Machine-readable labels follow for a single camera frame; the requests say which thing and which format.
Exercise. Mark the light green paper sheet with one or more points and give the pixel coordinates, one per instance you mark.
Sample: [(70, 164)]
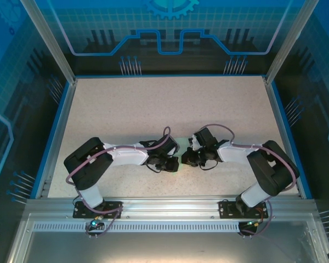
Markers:
[(183, 143)]

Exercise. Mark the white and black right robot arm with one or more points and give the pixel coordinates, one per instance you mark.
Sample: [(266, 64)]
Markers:
[(235, 153)]

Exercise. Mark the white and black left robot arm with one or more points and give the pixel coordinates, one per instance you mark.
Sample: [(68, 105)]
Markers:
[(126, 156)]

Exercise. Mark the small board with green light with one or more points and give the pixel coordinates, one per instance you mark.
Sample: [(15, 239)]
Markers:
[(249, 224), (94, 224)]

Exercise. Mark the aluminium mounting rail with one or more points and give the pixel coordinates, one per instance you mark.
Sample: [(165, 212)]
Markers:
[(170, 208)]

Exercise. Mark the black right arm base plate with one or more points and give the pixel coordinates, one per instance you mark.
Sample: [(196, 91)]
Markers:
[(227, 205)]

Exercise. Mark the aluminium side rail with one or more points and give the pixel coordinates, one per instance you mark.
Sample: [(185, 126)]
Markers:
[(59, 137), (284, 137)]

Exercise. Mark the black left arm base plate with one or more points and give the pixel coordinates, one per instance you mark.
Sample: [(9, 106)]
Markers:
[(79, 211)]

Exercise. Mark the aluminium frame post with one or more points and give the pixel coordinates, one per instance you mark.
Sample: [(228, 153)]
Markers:
[(286, 41), (50, 41)]

